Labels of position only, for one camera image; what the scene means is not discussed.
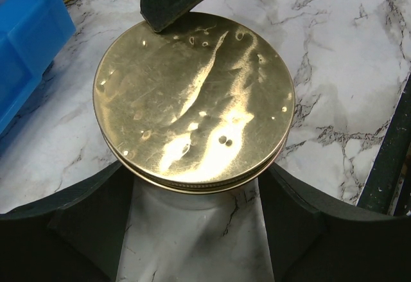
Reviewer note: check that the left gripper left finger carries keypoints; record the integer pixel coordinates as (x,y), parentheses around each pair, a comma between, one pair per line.
(75,234)

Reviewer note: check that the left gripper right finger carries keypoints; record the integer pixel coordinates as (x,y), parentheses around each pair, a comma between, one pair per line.
(315,237)

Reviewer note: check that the round jar lid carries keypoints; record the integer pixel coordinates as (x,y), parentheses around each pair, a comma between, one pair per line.
(202,107)

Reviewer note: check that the blue candy bin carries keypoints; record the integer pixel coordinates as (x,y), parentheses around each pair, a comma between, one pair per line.
(32,33)

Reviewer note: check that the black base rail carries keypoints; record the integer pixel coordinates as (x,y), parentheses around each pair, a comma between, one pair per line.
(381,183)

